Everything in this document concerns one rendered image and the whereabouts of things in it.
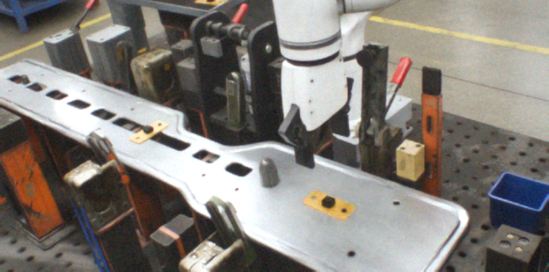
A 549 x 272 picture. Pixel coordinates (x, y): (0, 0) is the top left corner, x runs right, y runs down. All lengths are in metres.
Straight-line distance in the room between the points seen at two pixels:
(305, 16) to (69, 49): 1.12
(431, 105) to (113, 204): 0.60
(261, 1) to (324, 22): 3.33
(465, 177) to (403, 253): 0.66
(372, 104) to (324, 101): 0.19
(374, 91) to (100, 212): 0.55
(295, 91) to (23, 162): 0.84
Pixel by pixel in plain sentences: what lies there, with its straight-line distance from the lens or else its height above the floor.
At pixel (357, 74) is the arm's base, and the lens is 1.42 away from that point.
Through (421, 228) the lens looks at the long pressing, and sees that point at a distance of 0.87.
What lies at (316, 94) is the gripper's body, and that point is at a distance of 0.76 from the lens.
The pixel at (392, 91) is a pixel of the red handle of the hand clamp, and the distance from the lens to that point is 0.99.
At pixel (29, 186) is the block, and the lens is 1.46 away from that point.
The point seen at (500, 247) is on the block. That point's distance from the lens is 0.74.
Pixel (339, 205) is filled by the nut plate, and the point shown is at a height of 1.00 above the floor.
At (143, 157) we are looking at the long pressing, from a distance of 1.14.
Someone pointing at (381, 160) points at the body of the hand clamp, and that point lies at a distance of 0.98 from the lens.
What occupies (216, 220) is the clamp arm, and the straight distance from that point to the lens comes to 0.81.
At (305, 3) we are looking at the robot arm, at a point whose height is 1.36.
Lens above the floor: 1.59
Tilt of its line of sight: 31 degrees down
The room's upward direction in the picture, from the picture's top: 9 degrees counter-clockwise
